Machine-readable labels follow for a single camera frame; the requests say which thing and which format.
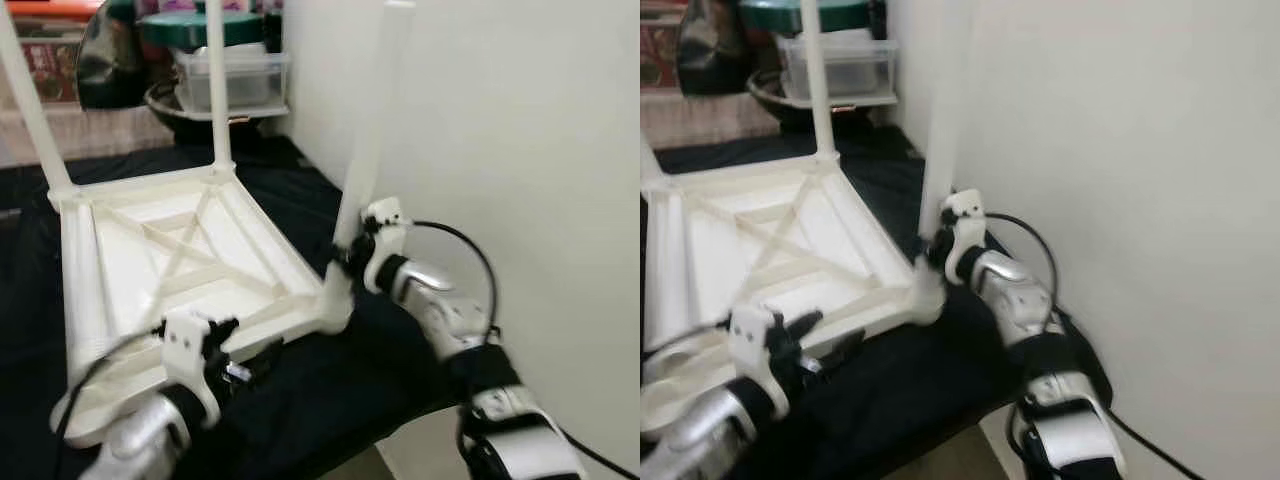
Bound white plastic children table top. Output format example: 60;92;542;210
50;165;356;449
640;155;946;436

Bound clear plastic container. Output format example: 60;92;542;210
172;45;293;119
778;30;899;106

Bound black wok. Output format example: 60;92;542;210
145;80;291;143
748;68;896;131

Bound beige patterned storage box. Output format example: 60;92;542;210
640;90;783;151
0;100;177;166

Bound dark green pot lid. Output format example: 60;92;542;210
740;0;871;33
138;10;267;49

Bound black bag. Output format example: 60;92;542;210
75;0;147;109
678;0;751;96

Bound clear storage box orange lid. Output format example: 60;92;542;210
0;0;89;106
640;8;687;93

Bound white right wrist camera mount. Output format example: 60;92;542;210
360;198;413;296
940;188;993;286

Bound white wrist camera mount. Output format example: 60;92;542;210
940;188;993;286
730;305;793;416
360;198;413;296
160;310;223;426

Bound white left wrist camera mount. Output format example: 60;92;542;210
730;305;793;416
160;310;223;426

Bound black tether cable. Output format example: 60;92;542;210
1105;405;1203;480
560;430;641;480

